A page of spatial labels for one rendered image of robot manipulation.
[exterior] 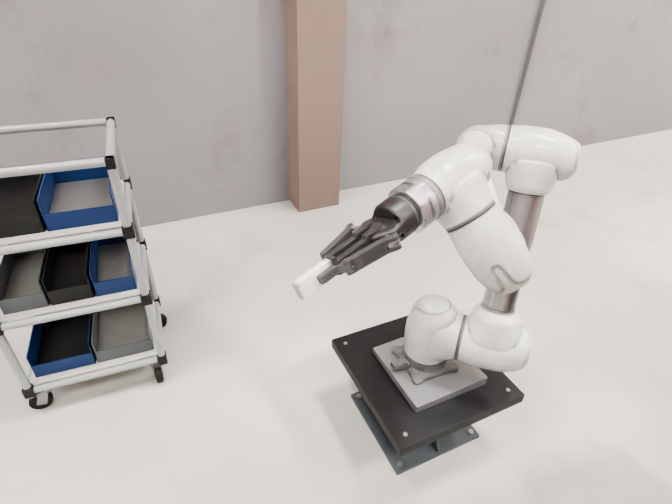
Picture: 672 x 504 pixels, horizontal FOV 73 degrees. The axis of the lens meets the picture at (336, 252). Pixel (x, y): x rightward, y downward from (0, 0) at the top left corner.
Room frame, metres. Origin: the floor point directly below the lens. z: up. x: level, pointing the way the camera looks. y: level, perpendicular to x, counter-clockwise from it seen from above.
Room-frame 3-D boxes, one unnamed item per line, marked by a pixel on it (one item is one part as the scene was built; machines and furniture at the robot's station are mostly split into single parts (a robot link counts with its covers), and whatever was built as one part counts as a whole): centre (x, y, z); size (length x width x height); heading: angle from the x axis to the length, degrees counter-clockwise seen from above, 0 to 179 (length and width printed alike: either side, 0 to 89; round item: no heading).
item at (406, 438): (1.12, -0.33, 0.15); 0.50 x 0.50 x 0.30; 27
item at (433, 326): (1.12, -0.34, 0.49); 0.18 x 0.16 x 0.22; 69
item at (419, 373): (1.12, -0.31, 0.36); 0.22 x 0.18 x 0.06; 114
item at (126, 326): (1.33, 0.98, 0.50); 0.54 x 0.42 x 1.00; 113
